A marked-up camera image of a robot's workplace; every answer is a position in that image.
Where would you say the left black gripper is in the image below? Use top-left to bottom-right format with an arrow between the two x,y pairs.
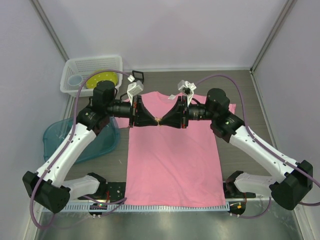
106,94 -> 158,128

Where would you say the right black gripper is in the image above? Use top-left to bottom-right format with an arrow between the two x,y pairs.
159,95 -> 217,129

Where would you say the pink t-shirt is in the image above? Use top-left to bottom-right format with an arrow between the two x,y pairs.
113,91 -> 237,208

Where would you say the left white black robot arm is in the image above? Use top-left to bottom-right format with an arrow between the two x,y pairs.
22,80 -> 158,214

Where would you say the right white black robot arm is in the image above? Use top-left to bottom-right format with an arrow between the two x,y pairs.
159,88 -> 313,210

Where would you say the black brooch box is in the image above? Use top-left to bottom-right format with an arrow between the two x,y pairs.
131,70 -> 145,84

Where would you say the teal transparent plastic bin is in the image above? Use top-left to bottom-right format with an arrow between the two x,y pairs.
42,117 -> 120,164

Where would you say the yellow-green dotted plate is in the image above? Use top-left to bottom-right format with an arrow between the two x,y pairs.
85,71 -> 119,89

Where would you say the light blue mug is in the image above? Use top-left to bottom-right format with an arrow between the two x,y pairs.
67,74 -> 83,89

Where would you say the white plastic basket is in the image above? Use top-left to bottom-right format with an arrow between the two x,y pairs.
60,55 -> 123,98

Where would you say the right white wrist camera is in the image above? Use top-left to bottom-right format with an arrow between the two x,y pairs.
177,80 -> 197,106

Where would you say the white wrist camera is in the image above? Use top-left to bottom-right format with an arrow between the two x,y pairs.
126,80 -> 144,105
177,80 -> 197,106

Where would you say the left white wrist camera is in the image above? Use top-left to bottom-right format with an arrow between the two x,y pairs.
126,80 -> 144,105

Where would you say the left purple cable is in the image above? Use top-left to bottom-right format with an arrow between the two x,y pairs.
28,69 -> 135,230

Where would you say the purple cable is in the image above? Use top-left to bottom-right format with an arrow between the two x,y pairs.
191,73 -> 320,221
28,69 -> 135,230

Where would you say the white slotted cable duct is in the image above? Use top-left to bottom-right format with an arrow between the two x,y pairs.
62,201 -> 230,213

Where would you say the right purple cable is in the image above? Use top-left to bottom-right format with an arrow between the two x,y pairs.
191,73 -> 320,221

